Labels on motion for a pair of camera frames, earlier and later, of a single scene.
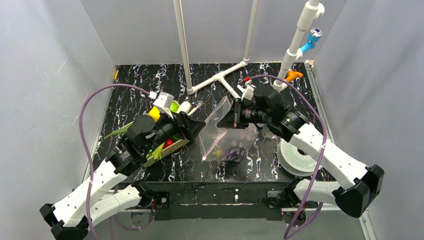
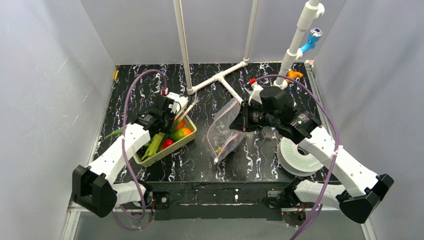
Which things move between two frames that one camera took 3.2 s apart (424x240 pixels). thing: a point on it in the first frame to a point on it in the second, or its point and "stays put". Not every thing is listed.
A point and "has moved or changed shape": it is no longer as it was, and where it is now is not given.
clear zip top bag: (220, 143) has moved or changed shape
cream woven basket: (177, 144) stays put
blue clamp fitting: (314, 36) stays put
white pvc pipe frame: (191, 89) stays put
